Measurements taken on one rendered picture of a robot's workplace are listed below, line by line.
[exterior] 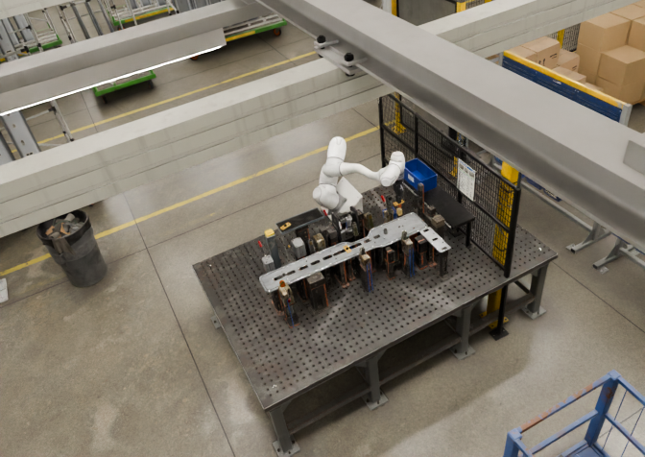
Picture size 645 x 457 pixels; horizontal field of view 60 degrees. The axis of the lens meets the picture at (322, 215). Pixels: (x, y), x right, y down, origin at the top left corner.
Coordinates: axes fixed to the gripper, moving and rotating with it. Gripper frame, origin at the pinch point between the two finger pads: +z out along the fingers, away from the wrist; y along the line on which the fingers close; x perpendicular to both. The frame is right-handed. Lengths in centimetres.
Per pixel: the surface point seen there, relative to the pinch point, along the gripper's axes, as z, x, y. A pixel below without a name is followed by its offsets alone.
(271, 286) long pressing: 29, -112, 5
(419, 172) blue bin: 25, 51, -49
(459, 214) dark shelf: 25, 45, 16
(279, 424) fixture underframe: 91, -144, 72
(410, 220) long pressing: 28.6, 11.5, -2.2
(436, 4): -58, 159, -185
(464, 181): 2, 54, 8
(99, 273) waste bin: 122, -242, -196
